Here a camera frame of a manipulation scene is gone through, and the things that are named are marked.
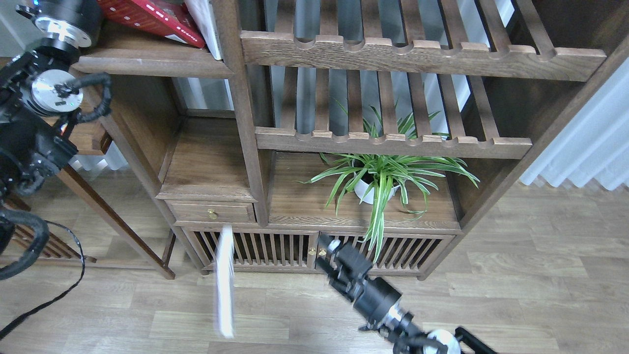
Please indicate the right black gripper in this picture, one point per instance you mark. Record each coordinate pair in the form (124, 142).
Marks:
(374, 299)

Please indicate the white book top shelf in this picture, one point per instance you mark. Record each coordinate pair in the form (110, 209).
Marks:
(224, 272)

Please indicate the red book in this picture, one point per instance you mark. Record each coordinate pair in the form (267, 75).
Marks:
(159, 17)

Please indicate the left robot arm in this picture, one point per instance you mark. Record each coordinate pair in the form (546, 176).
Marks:
(41, 102)

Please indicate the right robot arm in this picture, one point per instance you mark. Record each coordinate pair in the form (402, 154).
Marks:
(408, 338)

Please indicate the white plant pot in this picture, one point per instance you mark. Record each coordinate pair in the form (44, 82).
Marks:
(361, 189)

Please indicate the green spider plant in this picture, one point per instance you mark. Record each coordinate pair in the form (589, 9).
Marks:
(392, 173)

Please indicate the dark wooden bookshelf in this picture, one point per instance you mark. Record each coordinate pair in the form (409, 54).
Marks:
(491, 82)

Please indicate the white curtain right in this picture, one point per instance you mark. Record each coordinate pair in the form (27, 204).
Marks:
(594, 146)

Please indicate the wooden side table left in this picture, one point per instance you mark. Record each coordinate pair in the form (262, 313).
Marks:
(101, 200)

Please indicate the plastic-wrapped white book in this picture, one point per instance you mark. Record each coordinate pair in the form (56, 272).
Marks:
(203, 14)

